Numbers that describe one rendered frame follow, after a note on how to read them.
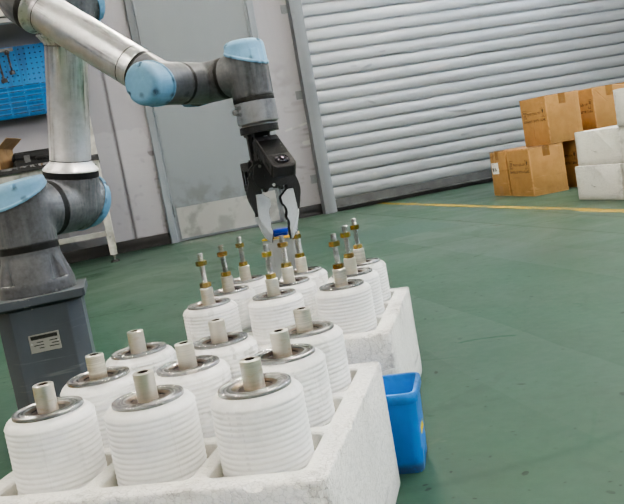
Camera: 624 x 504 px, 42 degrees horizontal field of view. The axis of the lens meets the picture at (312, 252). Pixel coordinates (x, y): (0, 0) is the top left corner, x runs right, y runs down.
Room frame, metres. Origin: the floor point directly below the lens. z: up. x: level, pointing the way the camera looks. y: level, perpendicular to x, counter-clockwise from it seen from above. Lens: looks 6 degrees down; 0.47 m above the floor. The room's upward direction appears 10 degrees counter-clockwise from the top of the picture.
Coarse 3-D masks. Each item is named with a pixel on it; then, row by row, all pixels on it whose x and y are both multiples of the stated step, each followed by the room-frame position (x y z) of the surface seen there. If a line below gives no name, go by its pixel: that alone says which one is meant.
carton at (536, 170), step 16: (560, 144) 5.02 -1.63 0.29; (512, 160) 5.19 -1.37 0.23; (528, 160) 4.98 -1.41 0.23; (544, 160) 4.99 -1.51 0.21; (560, 160) 5.01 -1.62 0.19; (512, 176) 5.22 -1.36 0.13; (528, 176) 5.01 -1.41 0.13; (544, 176) 4.99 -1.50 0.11; (560, 176) 5.01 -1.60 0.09; (512, 192) 5.25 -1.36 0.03; (528, 192) 5.04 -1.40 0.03; (544, 192) 4.99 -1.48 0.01
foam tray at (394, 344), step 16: (400, 288) 1.61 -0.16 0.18; (384, 304) 1.49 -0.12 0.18; (400, 304) 1.45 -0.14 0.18; (384, 320) 1.34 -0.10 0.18; (400, 320) 1.40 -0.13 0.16; (352, 336) 1.26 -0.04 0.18; (368, 336) 1.25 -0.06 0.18; (384, 336) 1.24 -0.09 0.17; (400, 336) 1.37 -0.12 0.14; (416, 336) 1.61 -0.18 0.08; (352, 352) 1.26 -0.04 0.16; (368, 352) 1.25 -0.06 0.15; (384, 352) 1.25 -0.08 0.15; (400, 352) 1.33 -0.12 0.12; (416, 352) 1.57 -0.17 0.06; (384, 368) 1.25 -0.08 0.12; (400, 368) 1.30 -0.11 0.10; (416, 368) 1.52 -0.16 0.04
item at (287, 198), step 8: (288, 192) 1.47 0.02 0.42; (280, 200) 1.48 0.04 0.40; (288, 200) 1.47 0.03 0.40; (288, 208) 1.47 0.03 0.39; (296, 208) 1.48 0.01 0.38; (288, 216) 1.47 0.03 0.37; (296, 216) 1.47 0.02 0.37; (288, 224) 1.48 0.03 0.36; (296, 224) 1.48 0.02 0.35; (288, 232) 1.48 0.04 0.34
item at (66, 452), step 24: (24, 432) 0.81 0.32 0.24; (48, 432) 0.81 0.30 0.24; (72, 432) 0.82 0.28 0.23; (96, 432) 0.85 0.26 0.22; (24, 456) 0.81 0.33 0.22; (48, 456) 0.81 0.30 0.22; (72, 456) 0.82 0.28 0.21; (96, 456) 0.84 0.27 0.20; (24, 480) 0.82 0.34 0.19; (48, 480) 0.81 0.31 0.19; (72, 480) 0.81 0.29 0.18
